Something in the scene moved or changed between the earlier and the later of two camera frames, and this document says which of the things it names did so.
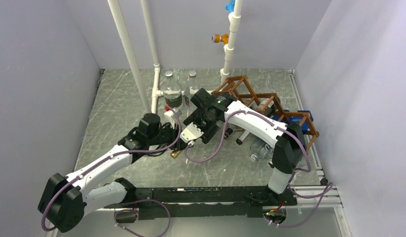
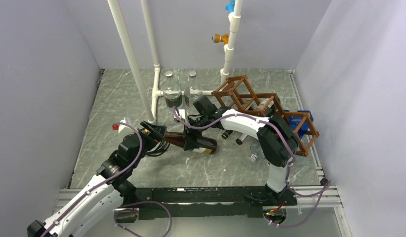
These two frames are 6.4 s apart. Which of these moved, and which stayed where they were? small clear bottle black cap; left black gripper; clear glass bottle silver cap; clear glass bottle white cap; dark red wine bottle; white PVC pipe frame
Moved: dark red wine bottle; left black gripper
Stayed: clear glass bottle silver cap; clear glass bottle white cap; small clear bottle black cap; white PVC pipe frame
